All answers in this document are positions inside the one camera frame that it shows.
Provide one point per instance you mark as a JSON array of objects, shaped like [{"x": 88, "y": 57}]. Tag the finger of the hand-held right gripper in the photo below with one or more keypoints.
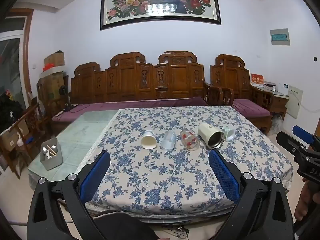
[
  {"x": 301, "y": 132},
  {"x": 287, "y": 142}
]

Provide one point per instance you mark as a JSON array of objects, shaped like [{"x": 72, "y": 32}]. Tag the red gift box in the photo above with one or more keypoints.
[{"x": 257, "y": 79}]

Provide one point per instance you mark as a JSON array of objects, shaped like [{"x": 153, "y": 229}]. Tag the carved wooden sofa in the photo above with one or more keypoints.
[{"x": 140, "y": 80}]

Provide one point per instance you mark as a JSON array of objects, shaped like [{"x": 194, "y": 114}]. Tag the white electrical cabinet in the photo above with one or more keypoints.
[{"x": 295, "y": 101}]

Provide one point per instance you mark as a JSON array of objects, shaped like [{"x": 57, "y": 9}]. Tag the clear plastic cup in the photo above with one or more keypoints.
[{"x": 168, "y": 141}]

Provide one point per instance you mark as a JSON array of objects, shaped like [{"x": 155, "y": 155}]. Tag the pale green cup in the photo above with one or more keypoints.
[{"x": 229, "y": 132}]

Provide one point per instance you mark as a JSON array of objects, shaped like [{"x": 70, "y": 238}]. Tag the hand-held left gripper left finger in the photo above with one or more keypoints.
[{"x": 95, "y": 172}]

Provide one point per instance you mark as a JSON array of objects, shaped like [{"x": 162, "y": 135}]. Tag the wooden side chair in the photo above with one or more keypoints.
[{"x": 32, "y": 125}]

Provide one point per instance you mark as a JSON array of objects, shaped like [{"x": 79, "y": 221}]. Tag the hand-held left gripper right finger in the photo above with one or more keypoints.
[{"x": 223, "y": 177}]

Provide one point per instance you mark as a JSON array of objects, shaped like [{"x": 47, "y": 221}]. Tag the carved wooden armchair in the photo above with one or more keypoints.
[{"x": 232, "y": 80}]

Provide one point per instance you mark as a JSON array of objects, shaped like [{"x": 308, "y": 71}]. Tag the person's right hand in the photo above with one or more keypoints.
[{"x": 307, "y": 200}]

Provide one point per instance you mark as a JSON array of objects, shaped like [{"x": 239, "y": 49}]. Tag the framed peacock flower painting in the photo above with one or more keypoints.
[{"x": 160, "y": 2}]

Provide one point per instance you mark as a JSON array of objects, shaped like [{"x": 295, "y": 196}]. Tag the small purple seat cushion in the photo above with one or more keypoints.
[{"x": 250, "y": 107}]

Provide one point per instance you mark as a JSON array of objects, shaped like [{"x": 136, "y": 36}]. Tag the cream steel-lined mug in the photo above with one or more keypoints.
[{"x": 208, "y": 132}]

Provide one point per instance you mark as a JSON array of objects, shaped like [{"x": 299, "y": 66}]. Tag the wooden side table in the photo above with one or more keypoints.
[{"x": 277, "y": 102}]

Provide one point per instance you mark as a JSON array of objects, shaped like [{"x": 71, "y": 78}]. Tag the white paper cup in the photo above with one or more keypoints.
[{"x": 149, "y": 141}]

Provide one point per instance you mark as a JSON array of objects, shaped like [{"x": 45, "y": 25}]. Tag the small cardboard box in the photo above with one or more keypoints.
[{"x": 55, "y": 58}]

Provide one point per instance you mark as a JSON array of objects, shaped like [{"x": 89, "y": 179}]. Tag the black standing fan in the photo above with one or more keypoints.
[{"x": 65, "y": 92}]

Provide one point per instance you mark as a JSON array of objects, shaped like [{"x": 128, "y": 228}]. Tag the grey utensil holder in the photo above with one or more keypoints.
[{"x": 51, "y": 161}]

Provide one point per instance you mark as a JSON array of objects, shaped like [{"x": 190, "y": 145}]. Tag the long purple sofa cushion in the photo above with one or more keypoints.
[{"x": 130, "y": 105}]

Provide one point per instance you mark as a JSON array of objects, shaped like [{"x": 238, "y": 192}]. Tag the glass top table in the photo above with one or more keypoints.
[{"x": 82, "y": 140}]

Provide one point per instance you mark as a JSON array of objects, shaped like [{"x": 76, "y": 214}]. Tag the red flower glass cup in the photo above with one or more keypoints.
[{"x": 189, "y": 138}]

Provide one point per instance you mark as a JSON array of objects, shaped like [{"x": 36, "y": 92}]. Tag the person's dark trousers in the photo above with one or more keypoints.
[{"x": 120, "y": 226}]

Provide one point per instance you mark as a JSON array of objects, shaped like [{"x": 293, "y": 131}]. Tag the grey wall panel box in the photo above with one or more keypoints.
[{"x": 280, "y": 37}]

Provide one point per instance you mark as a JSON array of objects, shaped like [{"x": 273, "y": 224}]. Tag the red plastic bag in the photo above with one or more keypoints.
[{"x": 48, "y": 67}]

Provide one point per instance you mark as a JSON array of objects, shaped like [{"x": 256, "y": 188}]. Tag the wooden chopstick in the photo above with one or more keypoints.
[{"x": 50, "y": 150}]

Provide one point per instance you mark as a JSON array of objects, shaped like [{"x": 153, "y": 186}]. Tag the blue floral tablecloth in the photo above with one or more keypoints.
[{"x": 160, "y": 180}]

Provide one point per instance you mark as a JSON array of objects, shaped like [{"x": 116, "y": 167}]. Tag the clear plastic bag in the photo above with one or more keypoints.
[{"x": 277, "y": 125}]

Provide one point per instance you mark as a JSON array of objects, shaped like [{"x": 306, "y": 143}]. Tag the large cardboard box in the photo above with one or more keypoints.
[{"x": 51, "y": 86}]

